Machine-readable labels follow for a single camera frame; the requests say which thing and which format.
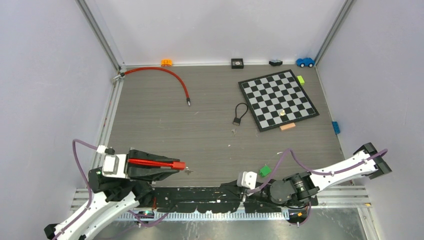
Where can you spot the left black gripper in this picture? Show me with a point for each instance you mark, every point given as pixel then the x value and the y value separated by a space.
pixel 145 171

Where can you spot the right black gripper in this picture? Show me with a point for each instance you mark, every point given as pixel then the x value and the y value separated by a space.
pixel 233 187

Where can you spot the red cable padlock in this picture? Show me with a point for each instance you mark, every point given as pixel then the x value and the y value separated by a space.
pixel 175 165

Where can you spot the black cable padlock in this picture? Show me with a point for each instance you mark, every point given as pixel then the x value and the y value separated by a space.
pixel 237 119

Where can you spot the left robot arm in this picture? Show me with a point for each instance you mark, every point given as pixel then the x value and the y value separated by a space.
pixel 123 182

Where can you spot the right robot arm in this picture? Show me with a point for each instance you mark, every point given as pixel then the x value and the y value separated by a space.
pixel 297 190

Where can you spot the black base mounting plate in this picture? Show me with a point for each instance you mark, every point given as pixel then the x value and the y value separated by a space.
pixel 214 199

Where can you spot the green toy brick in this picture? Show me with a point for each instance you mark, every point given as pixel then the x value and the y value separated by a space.
pixel 264 171

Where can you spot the tan wooden block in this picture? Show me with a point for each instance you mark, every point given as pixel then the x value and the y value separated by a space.
pixel 287 126

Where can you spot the black white chessboard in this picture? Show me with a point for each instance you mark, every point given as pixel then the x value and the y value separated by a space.
pixel 267 95

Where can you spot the orange toy block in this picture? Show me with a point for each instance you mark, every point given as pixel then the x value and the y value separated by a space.
pixel 166 63

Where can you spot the blue toy brick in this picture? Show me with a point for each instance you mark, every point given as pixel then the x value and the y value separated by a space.
pixel 336 127

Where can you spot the small black box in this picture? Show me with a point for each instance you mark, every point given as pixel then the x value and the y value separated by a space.
pixel 237 63

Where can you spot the lime green block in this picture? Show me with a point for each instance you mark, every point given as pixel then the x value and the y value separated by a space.
pixel 301 80

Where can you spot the small black toy car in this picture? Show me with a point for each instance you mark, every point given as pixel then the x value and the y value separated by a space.
pixel 275 62

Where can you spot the blue toy car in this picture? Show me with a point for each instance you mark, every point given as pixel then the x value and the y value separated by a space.
pixel 305 62

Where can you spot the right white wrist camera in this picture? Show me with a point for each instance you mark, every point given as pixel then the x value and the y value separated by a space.
pixel 247 179

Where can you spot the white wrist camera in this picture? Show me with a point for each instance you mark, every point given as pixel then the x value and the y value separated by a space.
pixel 114 165
pixel 247 179

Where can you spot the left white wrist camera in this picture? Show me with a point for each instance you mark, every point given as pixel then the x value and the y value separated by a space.
pixel 114 165

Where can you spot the aluminium front rail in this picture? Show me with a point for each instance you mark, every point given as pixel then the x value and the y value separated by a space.
pixel 335 197

